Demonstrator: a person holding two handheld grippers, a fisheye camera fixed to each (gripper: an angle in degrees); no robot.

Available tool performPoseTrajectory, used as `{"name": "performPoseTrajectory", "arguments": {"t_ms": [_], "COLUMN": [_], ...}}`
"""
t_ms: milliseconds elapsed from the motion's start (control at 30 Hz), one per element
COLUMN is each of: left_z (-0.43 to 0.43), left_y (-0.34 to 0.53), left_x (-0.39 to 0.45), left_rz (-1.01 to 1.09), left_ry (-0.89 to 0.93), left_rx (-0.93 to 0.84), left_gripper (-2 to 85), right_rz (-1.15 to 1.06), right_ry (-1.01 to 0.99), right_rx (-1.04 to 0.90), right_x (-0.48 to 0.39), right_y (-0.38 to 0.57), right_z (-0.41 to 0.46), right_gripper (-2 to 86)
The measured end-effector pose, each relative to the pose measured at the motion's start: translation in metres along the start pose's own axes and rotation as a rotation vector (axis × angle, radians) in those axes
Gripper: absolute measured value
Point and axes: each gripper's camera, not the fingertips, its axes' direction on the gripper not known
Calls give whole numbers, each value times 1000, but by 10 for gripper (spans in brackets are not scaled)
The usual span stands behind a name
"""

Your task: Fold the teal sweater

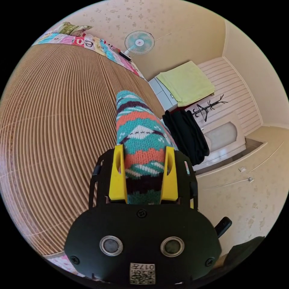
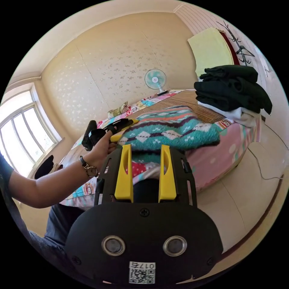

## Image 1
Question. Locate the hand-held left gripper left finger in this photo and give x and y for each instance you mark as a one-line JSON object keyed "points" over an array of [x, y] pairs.
{"points": [[117, 178]]}

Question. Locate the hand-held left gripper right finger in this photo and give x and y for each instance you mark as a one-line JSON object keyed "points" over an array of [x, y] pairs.
{"points": [[169, 180]]}

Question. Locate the teal patterned knit sweater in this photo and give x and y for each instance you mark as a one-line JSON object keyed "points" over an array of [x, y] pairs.
{"points": [[140, 126]]}

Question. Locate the black garment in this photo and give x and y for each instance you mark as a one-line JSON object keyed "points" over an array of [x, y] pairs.
{"points": [[187, 135]]}

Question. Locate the white door with frosted pane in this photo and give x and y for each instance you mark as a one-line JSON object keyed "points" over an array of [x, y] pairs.
{"points": [[225, 135]]}

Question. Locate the black coat rack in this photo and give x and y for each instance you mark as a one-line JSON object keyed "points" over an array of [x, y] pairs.
{"points": [[201, 109]]}

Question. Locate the bed with woven mat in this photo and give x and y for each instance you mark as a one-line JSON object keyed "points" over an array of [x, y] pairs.
{"points": [[56, 113]]}

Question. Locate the grey cabinet with yellow-green towel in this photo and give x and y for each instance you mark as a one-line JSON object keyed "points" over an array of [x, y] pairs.
{"points": [[185, 83]]}

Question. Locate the white and teal fan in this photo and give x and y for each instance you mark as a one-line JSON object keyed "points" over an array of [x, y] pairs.
{"points": [[139, 43]]}

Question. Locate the green patterned pillow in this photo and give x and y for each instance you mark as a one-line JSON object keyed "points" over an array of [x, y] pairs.
{"points": [[70, 29]]}

